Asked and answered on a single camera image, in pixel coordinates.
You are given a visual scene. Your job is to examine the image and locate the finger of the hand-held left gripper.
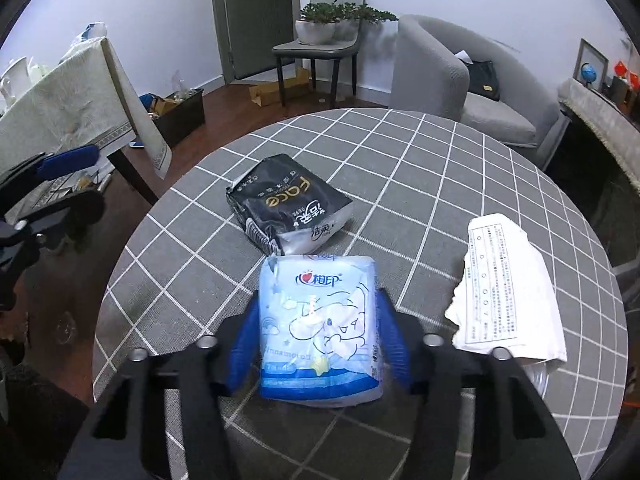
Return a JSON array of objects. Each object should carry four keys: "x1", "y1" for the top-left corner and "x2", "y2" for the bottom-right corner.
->
[
  {"x1": 0, "y1": 144, "x2": 101, "y2": 192},
  {"x1": 14, "y1": 189, "x2": 107, "y2": 252}
]

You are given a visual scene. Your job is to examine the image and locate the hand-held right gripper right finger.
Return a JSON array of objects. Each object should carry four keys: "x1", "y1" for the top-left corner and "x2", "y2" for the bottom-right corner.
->
[{"x1": 375, "y1": 287, "x2": 582, "y2": 480}]

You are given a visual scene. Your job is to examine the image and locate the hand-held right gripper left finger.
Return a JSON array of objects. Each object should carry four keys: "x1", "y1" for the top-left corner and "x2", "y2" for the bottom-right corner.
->
[{"x1": 59, "y1": 300, "x2": 263, "y2": 480}]

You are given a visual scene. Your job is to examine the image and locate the blue tissue packet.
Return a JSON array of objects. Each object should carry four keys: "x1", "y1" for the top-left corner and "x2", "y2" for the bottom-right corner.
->
[{"x1": 257, "y1": 253, "x2": 386, "y2": 406}]

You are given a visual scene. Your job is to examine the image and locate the beige patterned tablecloth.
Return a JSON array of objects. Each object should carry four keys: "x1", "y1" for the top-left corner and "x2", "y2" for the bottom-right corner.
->
[{"x1": 0, "y1": 37, "x2": 174, "y2": 197}]

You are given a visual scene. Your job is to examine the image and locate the white electric kettle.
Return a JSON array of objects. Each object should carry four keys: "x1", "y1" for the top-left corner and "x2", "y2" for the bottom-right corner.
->
[{"x1": 0, "y1": 56, "x2": 31, "y2": 106}]

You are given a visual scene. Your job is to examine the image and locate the white printed paper leaflet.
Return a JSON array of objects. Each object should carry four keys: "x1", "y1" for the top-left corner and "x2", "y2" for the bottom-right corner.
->
[{"x1": 443, "y1": 213, "x2": 569, "y2": 364}]

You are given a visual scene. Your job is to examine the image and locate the black floor bin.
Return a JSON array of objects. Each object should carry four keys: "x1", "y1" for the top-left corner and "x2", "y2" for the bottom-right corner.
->
[{"x1": 149, "y1": 87, "x2": 207, "y2": 149}]

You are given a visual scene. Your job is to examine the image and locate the white plastic bag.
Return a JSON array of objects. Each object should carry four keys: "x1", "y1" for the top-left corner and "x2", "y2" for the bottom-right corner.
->
[{"x1": 74, "y1": 21, "x2": 110, "y2": 49}]

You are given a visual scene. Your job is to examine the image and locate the white tape roll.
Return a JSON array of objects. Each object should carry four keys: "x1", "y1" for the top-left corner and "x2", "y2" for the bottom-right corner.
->
[{"x1": 520, "y1": 357, "x2": 552, "y2": 397}]

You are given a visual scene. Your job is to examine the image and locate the black tissue packet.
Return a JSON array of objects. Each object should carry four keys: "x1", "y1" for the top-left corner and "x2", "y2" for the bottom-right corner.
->
[{"x1": 224, "y1": 153, "x2": 355, "y2": 256}]

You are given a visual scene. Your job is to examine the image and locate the grey checked tablecloth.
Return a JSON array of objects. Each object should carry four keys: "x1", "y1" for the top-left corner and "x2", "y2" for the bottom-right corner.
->
[{"x1": 92, "y1": 107, "x2": 630, "y2": 480}]

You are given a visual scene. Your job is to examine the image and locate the person's dark clothing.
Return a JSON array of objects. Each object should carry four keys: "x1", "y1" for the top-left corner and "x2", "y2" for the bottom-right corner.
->
[{"x1": 0, "y1": 340, "x2": 94, "y2": 480}]

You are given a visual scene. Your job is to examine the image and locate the flat cardboard box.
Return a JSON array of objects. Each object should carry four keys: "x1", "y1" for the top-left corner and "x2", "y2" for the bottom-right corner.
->
[{"x1": 248, "y1": 67, "x2": 312, "y2": 109}]

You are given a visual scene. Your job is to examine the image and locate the grey green door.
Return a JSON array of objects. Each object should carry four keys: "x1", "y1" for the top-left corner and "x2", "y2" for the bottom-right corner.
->
[{"x1": 208, "y1": 0, "x2": 301, "y2": 84}]

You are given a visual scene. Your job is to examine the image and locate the grey armchair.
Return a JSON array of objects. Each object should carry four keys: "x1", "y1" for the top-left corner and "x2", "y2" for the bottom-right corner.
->
[{"x1": 389, "y1": 13, "x2": 561, "y2": 162}]

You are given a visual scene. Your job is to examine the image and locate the black handbag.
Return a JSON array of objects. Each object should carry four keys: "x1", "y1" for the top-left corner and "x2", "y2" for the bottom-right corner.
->
[{"x1": 457, "y1": 59, "x2": 501, "y2": 102}]

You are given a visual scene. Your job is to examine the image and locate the potted plant in white pot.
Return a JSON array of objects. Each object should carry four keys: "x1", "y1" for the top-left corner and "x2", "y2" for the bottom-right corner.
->
[
  {"x1": 294, "y1": 2, "x2": 344, "y2": 46},
  {"x1": 335, "y1": 2, "x2": 400, "y2": 41}
]

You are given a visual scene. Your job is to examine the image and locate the beige fringed cloth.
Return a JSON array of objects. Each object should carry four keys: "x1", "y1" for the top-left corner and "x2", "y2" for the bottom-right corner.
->
[{"x1": 557, "y1": 77, "x2": 640, "y2": 197}]

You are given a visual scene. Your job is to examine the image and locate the grey picture frame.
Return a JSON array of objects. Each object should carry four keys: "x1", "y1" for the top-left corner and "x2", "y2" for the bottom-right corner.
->
[{"x1": 575, "y1": 38, "x2": 610, "y2": 92}]

